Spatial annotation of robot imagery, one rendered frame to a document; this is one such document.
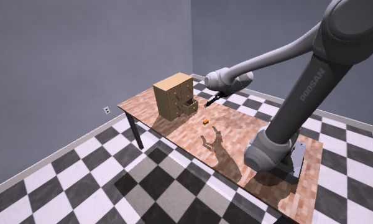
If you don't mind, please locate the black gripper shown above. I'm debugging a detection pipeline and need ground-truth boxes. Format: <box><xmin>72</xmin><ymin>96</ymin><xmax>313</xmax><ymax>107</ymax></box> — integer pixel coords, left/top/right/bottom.
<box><xmin>204</xmin><ymin>91</ymin><xmax>228</xmax><ymax>108</ymax></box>

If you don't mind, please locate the brown wooden drawer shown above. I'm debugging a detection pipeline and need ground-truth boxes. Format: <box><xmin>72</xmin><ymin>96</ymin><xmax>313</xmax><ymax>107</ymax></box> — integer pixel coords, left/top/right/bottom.
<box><xmin>182</xmin><ymin>98</ymin><xmax>198</xmax><ymax>115</ymax></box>
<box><xmin>167</xmin><ymin>85</ymin><xmax>181</xmax><ymax>101</ymax></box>
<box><xmin>182</xmin><ymin>89</ymin><xmax>193</xmax><ymax>104</ymax></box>
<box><xmin>170</xmin><ymin>105</ymin><xmax>182</xmax><ymax>121</ymax></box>
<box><xmin>181</xmin><ymin>78</ymin><xmax>193</xmax><ymax>93</ymax></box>
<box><xmin>168</xmin><ymin>96</ymin><xmax>182</xmax><ymax>112</ymax></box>

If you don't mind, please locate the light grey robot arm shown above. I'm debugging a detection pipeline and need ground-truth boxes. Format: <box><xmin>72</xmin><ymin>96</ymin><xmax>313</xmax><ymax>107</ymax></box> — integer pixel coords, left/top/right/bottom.
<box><xmin>205</xmin><ymin>0</ymin><xmax>373</xmax><ymax>172</ymax></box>

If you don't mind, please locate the light wooden chest of drawers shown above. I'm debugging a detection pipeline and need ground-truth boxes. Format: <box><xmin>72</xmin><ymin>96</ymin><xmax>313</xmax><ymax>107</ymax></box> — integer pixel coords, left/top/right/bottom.
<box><xmin>153</xmin><ymin>73</ymin><xmax>193</xmax><ymax>122</ymax></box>

